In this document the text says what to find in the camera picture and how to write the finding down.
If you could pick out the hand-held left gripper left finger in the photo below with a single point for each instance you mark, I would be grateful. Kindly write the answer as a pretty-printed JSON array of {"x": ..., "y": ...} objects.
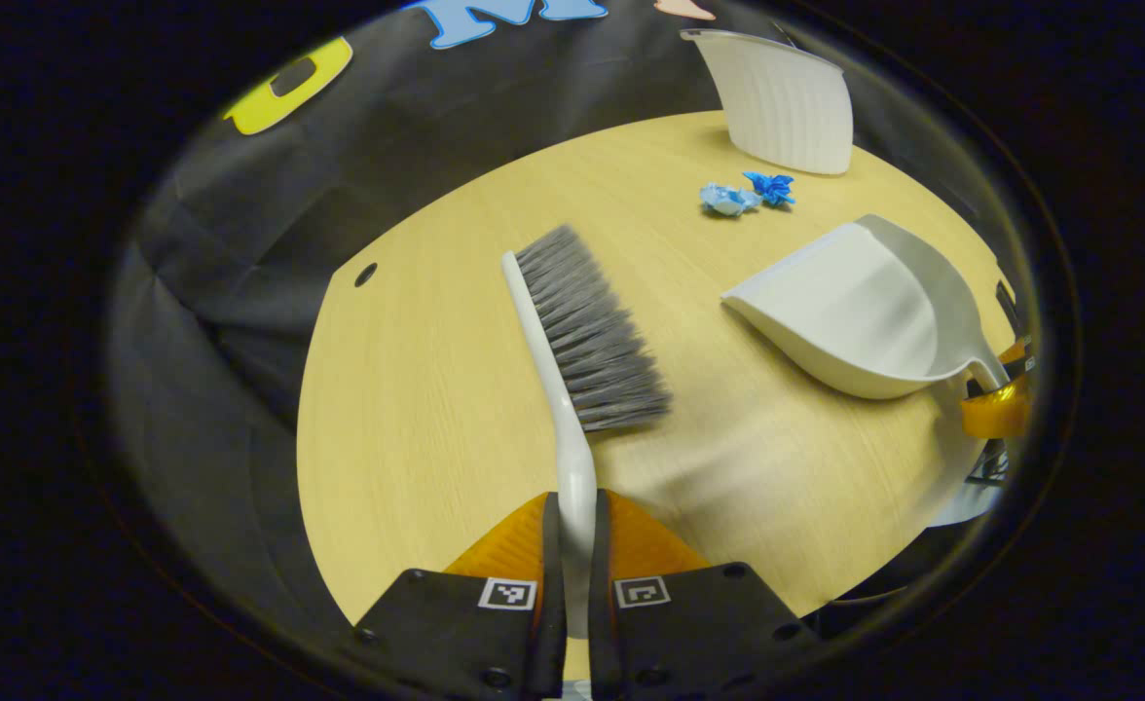
[{"x": 551, "y": 584}]

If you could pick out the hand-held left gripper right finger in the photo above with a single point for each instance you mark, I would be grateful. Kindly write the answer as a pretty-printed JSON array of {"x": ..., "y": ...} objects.
[{"x": 600, "y": 584}]

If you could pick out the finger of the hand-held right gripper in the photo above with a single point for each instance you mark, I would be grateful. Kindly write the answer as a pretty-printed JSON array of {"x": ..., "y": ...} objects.
[
  {"x": 1011, "y": 321},
  {"x": 996, "y": 414}
]

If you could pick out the white dustpan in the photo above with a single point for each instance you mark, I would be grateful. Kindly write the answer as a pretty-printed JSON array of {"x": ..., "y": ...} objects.
[{"x": 855, "y": 312}]

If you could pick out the small white grey-bristled broom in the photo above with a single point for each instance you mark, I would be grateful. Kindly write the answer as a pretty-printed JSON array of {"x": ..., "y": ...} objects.
[{"x": 592, "y": 331}]

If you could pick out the dark blue paper trash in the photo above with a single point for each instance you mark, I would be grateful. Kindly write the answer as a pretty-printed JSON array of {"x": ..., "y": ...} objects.
[{"x": 772, "y": 188}]

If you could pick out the white ribbed garbage bin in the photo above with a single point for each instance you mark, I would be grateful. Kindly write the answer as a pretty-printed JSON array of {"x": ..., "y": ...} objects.
[{"x": 787, "y": 107}]

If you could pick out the light blue paper trash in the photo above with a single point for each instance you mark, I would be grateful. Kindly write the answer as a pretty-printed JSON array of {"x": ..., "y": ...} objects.
[{"x": 725, "y": 200}]

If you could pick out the wooden desktop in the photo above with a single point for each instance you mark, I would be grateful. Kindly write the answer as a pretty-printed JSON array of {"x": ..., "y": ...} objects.
[{"x": 436, "y": 409}]

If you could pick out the black backdrop cloth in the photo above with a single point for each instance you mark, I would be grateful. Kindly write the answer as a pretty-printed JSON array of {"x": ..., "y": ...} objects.
[{"x": 241, "y": 243}]

